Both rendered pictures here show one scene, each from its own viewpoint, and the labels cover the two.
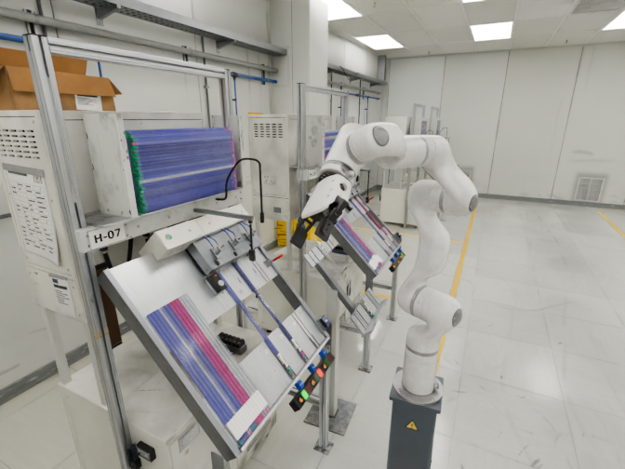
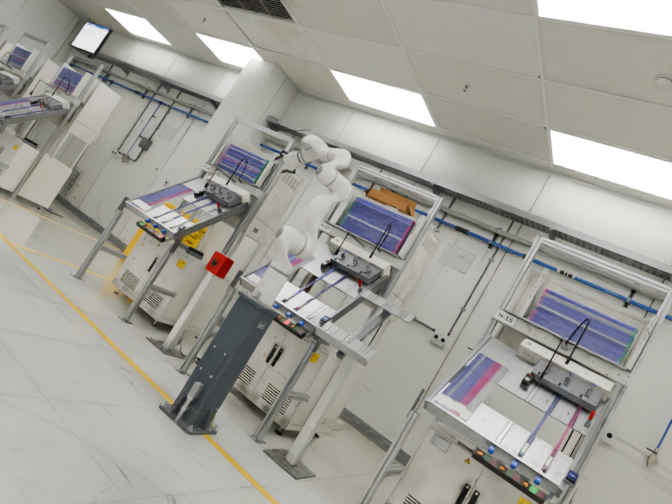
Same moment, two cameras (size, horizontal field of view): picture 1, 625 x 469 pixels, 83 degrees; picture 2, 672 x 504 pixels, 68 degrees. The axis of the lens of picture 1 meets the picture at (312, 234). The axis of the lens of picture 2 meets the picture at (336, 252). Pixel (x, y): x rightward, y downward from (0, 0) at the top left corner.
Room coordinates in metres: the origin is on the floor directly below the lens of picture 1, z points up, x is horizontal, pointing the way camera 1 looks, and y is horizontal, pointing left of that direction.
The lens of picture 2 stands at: (1.59, -3.00, 0.91)
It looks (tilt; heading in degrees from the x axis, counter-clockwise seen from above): 5 degrees up; 96
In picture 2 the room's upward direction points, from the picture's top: 31 degrees clockwise
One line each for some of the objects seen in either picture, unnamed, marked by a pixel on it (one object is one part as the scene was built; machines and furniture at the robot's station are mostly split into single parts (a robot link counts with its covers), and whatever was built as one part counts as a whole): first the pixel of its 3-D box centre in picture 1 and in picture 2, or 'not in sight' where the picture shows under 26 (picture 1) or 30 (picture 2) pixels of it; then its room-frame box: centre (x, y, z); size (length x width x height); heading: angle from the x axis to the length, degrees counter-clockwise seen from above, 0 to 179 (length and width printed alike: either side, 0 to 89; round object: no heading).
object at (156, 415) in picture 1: (183, 409); (292, 372); (1.40, 0.65, 0.31); 0.70 x 0.65 x 0.62; 153
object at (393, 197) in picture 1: (408, 166); not in sight; (5.88, -1.58, 0.95); 1.36 x 0.82 x 1.90; 63
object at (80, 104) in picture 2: not in sight; (51, 126); (-2.81, 2.73, 0.95); 1.36 x 0.82 x 1.90; 63
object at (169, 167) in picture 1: (182, 164); (378, 226); (1.40, 0.51, 1.52); 0.51 x 0.13 x 0.27; 153
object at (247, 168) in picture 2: not in sight; (217, 224); (0.12, 1.32, 0.95); 1.35 x 0.82 x 1.90; 63
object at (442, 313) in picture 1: (432, 322); (285, 250); (1.10, -0.43, 1.00); 0.19 x 0.12 x 0.24; 38
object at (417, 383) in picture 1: (419, 367); (269, 287); (1.12, -0.41, 0.79); 0.19 x 0.19 x 0.18
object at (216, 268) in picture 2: not in sight; (196, 301); (0.55, 0.55, 0.39); 0.24 x 0.24 x 0.78; 63
